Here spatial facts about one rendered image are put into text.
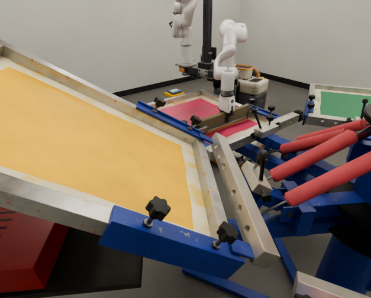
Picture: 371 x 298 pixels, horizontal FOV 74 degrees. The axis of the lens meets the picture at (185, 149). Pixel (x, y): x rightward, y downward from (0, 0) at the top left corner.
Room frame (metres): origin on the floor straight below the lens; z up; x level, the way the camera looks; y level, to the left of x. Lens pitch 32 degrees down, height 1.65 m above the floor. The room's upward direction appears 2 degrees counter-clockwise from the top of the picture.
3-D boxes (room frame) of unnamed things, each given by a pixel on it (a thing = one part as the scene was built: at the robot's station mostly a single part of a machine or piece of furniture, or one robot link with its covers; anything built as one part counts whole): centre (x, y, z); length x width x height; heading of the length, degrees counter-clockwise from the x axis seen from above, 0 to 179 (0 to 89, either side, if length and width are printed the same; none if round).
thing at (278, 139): (1.07, -0.45, 1.02); 0.17 x 0.06 x 0.05; 34
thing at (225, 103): (1.37, -0.25, 1.12); 0.10 x 0.08 x 0.11; 34
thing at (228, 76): (1.40, -0.27, 1.25); 0.15 x 0.10 x 0.11; 170
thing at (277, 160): (1.18, -0.38, 0.89); 1.24 x 0.06 x 0.06; 34
